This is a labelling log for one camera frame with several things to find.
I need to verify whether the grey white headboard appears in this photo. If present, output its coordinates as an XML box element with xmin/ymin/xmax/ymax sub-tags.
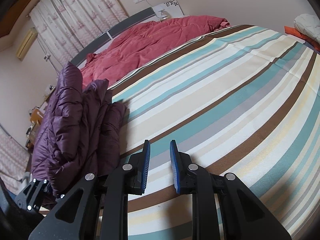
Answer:
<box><xmin>71</xmin><ymin>0</ymin><xmax>185</xmax><ymax>68</ymax></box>

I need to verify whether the striped bed sheet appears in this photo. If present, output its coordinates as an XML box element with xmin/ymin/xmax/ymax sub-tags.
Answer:
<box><xmin>111</xmin><ymin>25</ymin><xmax>319</xmax><ymax>239</ymax></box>

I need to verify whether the white patterned side curtain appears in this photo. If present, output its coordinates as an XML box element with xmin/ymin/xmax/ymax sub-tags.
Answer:
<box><xmin>0</xmin><ymin>126</ymin><xmax>30</xmax><ymax>195</ymax></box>

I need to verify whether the white folded clothes pile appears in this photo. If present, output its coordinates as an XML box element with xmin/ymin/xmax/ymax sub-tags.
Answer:
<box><xmin>293</xmin><ymin>14</ymin><xmax>320</xmax><ymax>43</ymax></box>

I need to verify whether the purple quilted down jacket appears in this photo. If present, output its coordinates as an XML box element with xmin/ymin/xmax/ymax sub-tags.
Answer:
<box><xmin>31</xmin><ymin>62</ymin><xmax>126</xmax><ymax>197</ymax></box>

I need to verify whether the beige wall air conditioner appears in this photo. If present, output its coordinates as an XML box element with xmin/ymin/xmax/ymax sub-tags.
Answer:
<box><xmin>16</xmin><ymin>27</ymin><xmax>38</xmax><ymax>61</ymax></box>

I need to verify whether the wooden wicker chair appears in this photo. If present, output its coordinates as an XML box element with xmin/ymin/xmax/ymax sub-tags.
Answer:
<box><xmin>30</xmin><ymin>107</ymin><xmax>45</xmax><ymax>124</ymax></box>

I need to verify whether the wooden bedside desk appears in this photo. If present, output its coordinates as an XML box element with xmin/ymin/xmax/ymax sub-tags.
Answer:
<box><xmin>25</xmin><ymin>85</ymin><xmax>56</xmax><ymax>153</ymax></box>

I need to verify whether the red quilted comforter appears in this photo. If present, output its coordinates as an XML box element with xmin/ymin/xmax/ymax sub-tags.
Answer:
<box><xmin>80</xmin><ymin>15</ymin><xmax>230</xmax><ymax>88</ymax></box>

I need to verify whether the orange folded cloth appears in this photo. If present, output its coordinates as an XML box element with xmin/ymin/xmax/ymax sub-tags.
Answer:
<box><xmin>284</xmin><ymin>26</ymin><xmax>319</xmax><ymax>52</ymax></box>

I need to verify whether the white patterned window curtain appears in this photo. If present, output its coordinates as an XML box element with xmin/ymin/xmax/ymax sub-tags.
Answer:
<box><xmin>29</xmin><ymin>0</ymin><xmax>127</xmax><ymax>65</ymax></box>

